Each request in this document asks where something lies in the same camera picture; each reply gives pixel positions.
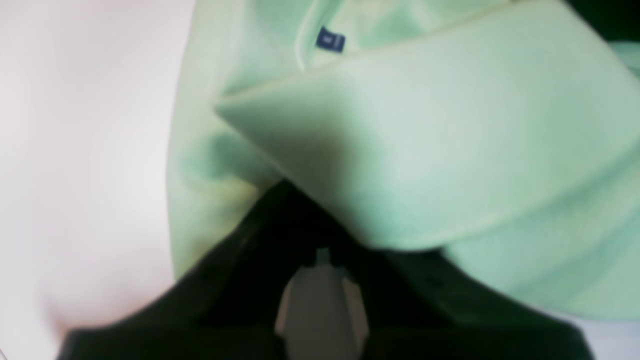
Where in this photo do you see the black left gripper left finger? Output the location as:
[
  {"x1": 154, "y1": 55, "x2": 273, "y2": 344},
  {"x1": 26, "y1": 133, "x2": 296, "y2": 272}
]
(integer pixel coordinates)
[{"x1": 58, "y1": 181, "x2": 330, "y2": 360}]

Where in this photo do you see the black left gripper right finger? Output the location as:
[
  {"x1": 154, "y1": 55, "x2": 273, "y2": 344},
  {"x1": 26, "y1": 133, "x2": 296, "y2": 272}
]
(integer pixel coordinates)
[{"x1": 330, "y1": 237, "x2": 594, "y2": 360}]

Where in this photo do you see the light green T-shirt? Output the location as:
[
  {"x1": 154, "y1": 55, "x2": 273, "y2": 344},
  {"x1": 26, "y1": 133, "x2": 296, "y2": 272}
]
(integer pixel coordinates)
[{"x1": 166, "y1": 0, "x2": 640, "y2": 321}]

